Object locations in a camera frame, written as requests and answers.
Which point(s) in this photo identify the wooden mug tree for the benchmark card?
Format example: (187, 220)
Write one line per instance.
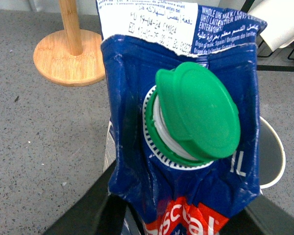
(72, 56)

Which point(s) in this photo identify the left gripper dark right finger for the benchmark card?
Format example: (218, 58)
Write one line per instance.
(253, 214)

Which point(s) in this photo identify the blue Pascual milk carton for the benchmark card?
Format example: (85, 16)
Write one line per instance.
(183, 89)

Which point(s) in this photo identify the cream ribbed hanging mug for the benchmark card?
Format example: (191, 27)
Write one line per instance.
(279, 15)

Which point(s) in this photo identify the black wire mug rack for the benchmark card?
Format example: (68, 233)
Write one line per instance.
(282, 59)

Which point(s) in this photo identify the cream mug blue inside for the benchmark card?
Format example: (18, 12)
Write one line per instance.
(272, 158)

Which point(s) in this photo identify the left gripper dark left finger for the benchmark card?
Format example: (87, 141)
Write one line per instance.
(97, 213)

